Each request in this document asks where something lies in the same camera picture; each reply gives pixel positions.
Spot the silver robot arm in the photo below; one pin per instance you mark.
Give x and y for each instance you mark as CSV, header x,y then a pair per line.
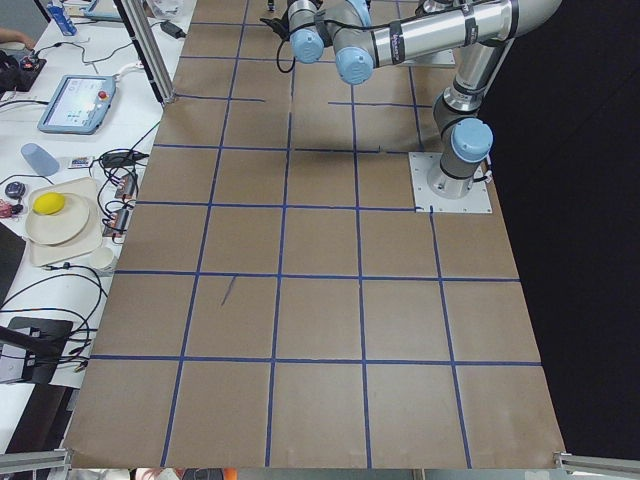
x,y
476,35

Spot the black monitor stand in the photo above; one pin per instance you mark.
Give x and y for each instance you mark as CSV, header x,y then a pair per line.
x,y
31,349

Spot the white paper cup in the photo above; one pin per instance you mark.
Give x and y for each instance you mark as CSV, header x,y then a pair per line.
x,y
103,260

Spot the black power adapter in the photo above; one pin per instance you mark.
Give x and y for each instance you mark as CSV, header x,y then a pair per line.
x,y
172,29

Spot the beige plate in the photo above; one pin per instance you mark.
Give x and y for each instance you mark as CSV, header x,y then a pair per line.
x,y
61,227

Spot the yellow lemon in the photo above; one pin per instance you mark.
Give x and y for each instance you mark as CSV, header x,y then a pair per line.
x,y
49,203

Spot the teach pendant tablet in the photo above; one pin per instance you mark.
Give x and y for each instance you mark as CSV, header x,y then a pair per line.
x,y
79,105

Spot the beige tray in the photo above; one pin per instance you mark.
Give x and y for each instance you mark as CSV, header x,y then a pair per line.
x,y
90,237

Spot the blue plastic cup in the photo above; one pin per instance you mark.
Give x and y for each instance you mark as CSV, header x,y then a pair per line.
x,y
40,160

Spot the blue white bottle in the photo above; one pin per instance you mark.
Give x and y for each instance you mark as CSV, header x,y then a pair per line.
x,y
62,19

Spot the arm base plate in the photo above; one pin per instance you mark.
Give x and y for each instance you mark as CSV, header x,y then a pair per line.
x,y
435,192
442,59

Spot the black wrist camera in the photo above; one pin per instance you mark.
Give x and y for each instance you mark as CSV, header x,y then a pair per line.
x,y
280,26

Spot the aluminium frame post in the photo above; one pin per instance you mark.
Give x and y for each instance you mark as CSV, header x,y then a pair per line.
x,y
136,23

